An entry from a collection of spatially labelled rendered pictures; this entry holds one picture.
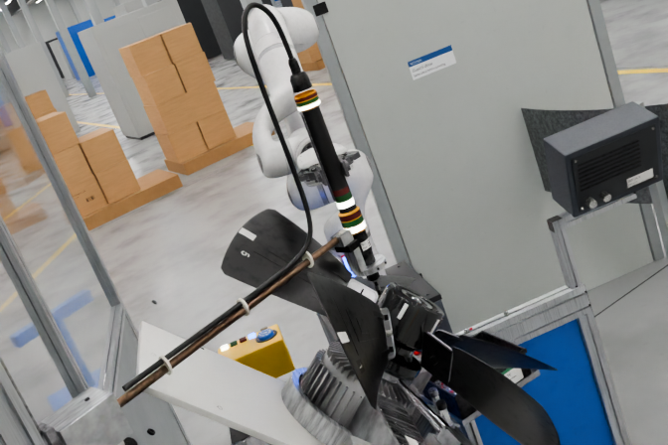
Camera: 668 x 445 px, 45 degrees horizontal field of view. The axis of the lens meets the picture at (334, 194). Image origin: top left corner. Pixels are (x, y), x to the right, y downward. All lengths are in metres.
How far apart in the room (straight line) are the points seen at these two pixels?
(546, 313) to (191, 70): 7.80
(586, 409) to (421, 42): 1.70
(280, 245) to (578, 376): 1.06
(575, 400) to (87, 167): 7.19
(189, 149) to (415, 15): 6.49
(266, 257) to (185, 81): 8.12
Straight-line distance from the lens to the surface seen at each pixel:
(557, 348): 2.23
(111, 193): 8.99
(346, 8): 3.32
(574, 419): 2.36
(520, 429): 1.46
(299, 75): 1.46
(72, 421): 1.20
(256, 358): 1.95
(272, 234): 1.54
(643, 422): 3.11
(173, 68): 9.55
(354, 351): 1.23
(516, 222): 3.70
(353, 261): 1.54
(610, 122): 2.10
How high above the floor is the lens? 1.88
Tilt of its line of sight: 16 degrees down
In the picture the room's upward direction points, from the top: 21 degrees counter-clockwise
